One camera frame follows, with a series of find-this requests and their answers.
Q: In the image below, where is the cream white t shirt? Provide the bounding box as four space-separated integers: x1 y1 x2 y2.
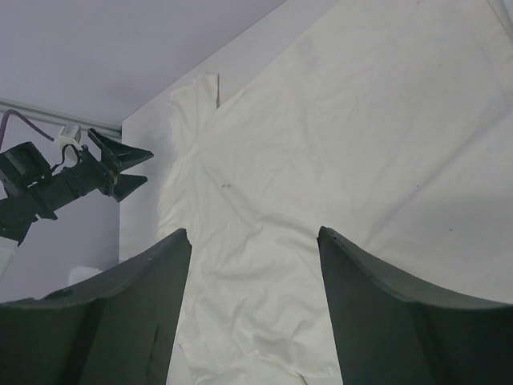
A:
156 1 512 384

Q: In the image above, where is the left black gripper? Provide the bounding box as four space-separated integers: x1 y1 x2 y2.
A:
50 128 154 209

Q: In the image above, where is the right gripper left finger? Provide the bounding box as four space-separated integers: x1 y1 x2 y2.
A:
1 229 191 384

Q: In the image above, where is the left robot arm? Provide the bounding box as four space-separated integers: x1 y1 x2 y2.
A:
1 128 154 274

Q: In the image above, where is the left aluminium frame post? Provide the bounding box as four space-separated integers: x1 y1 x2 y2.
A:
1 98 122 141

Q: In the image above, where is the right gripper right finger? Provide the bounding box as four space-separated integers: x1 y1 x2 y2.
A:
317 227 512 384

